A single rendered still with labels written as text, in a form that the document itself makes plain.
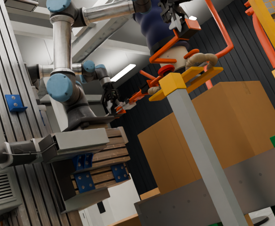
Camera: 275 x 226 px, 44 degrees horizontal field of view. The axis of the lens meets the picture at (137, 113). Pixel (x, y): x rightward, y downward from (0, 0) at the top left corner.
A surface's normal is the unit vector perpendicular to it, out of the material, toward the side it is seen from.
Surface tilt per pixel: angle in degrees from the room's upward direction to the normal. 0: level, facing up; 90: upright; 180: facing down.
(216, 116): 90
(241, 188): 90
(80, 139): 90
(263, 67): 90
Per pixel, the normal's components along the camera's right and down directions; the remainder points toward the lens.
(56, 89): -0.16, -0.07
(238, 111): 0.62, -0.44
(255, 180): -0.66, 0.06
